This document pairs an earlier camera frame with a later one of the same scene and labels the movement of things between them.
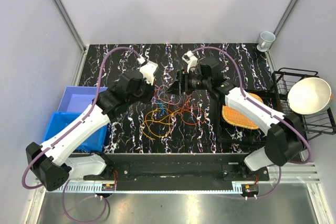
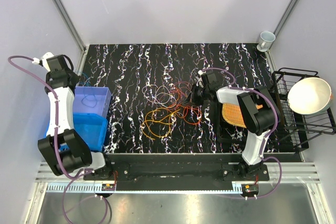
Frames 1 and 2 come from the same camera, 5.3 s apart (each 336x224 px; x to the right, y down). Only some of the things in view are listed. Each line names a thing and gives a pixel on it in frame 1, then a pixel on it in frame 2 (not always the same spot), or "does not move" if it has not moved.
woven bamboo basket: (235, 117) does not move
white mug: (265, 40) does not move
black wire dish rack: (321, 124) does not move
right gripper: (181, 85) to (195, 87)
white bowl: (309, 95) does not move
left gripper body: (145, 94) to (71, 73)
